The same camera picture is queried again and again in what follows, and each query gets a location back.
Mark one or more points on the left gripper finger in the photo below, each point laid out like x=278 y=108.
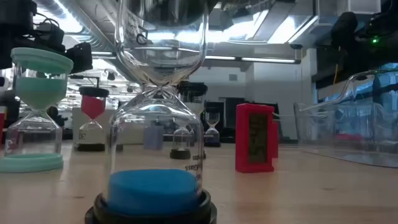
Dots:
x=79 y=57

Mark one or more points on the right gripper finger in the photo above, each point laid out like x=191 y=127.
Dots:
x=345 y=31

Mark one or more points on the mint green capped hourglass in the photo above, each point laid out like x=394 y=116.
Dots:
x=40 y=62

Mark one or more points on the red sand hourglass black caps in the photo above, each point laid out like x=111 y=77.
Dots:
x=92 y=107

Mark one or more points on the lavender cube wall charger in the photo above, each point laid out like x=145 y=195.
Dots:
x=153 y=137

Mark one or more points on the white sand hourglass black caps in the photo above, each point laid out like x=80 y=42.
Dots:
x=194 y=88

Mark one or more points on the red power adapter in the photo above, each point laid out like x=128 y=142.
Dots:
x=242 y=140

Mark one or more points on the small hourglass dark caps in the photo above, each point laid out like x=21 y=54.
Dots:
x=212 y=133

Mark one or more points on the large hourglass blue sand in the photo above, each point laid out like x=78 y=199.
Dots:
x=152 y=193

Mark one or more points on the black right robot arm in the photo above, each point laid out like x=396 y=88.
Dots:
x=385 y=31

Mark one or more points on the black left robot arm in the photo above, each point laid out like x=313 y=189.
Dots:
x=15 y=31

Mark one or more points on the black office partition row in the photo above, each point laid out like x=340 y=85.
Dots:
x=228 y=115

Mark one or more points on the white ceiling box unit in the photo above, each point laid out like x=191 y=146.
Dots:
x=357 y=7

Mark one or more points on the long ceiling light strip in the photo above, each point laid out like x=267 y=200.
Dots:
x=267 y=59

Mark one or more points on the clear plastic bin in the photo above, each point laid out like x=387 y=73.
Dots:
x=342 y=124
x=286 y=130

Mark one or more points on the black metal frame stand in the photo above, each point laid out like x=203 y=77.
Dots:
x=87 y=76

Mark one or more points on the grey wall vent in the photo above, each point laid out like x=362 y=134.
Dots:
x=233 y=77

